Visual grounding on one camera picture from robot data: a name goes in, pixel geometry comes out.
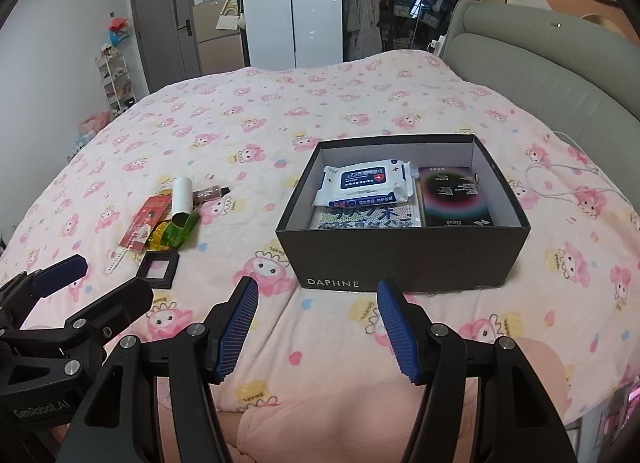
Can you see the blue patterned packet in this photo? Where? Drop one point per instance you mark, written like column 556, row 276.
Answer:
column 360, row 217

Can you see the white handbag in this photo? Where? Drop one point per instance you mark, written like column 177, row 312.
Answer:
column 229, row 20

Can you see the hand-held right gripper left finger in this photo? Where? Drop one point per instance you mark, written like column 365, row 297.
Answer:
column 237, row 330

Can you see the brown snack bar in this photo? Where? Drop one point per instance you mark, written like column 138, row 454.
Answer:
column 207, row 194

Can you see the glass display cabinet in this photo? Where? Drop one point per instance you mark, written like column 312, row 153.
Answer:
column 370, row 3

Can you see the grey door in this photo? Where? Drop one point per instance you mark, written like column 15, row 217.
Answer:
column 160, row 18

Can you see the white wet wipes pack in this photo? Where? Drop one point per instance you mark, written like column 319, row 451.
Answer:
column 365, row 180

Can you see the red card packet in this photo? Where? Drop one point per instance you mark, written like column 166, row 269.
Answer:
column 142, row 220

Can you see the white glossy wardrobe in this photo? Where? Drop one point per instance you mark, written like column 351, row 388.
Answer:
column 270, row 3

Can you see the white tube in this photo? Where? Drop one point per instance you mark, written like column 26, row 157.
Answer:
column 181, row 198

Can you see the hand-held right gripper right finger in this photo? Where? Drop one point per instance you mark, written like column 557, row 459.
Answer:
column 395, row 330

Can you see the white shelf rack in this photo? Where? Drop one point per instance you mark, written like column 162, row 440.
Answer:
column 117, row 80

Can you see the black product box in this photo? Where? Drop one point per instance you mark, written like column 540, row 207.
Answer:
column 450, row 198

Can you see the pink bag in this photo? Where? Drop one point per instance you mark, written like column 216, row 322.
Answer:
column 92, row 125

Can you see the green packet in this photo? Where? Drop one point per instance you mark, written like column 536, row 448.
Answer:
column 180, row 235

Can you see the grey-green padded headboard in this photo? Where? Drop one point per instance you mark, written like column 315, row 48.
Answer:
column 550, row 73

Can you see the pink printed blanket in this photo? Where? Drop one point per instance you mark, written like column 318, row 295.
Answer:
column 250, row 143

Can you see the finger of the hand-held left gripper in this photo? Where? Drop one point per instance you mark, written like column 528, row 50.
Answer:
column 60, row 273
column 120, row 303

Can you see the black square frame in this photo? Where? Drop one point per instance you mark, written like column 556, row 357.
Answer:
column 157, row 269

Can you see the tan cardboard box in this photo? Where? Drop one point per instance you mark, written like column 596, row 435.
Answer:
column 220, row 50

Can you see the white power strip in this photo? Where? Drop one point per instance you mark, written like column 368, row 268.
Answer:
column 436, row 44

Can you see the black cardboard shoe box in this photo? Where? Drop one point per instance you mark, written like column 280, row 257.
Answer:
column 400, row 258

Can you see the white smart watch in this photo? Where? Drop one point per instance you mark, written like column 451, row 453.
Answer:
column 117, row 260

